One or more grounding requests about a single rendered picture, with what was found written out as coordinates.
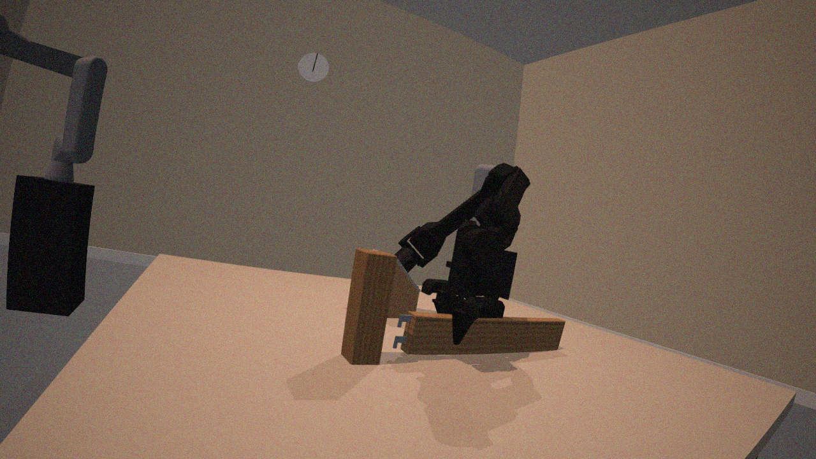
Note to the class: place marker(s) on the brown wooden plank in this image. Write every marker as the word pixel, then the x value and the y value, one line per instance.
pixel 431 333

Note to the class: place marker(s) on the brown wooden post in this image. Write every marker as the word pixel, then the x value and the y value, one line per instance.
pixel 368 305

